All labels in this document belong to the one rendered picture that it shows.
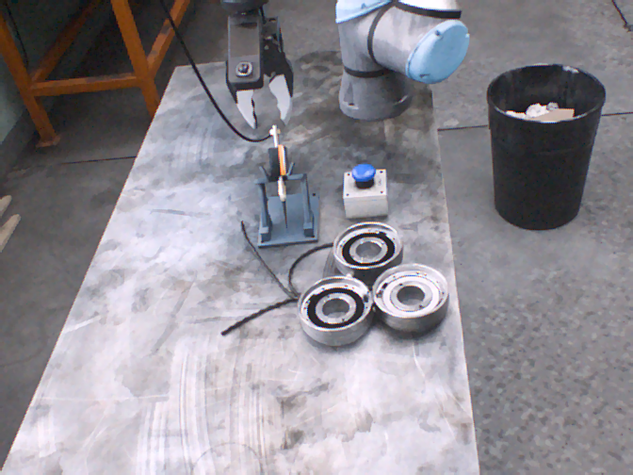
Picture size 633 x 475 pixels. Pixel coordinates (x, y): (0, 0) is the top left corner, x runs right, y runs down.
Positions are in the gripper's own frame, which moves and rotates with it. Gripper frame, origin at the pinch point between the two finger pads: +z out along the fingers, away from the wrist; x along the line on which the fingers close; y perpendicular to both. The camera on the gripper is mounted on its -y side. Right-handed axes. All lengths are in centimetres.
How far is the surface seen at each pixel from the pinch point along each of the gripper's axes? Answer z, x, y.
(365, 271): 15.0, -13.0, -20.1
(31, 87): 70, 125, 169
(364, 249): 16.8, -12.8, -13.0
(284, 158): 5.9, -1.4, -1.8
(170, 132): 18.2, 26.3, 31.0
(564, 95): 63, -75, 102
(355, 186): 13.7, -12.1, -0.6
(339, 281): 15.0, -9.1, -21.5
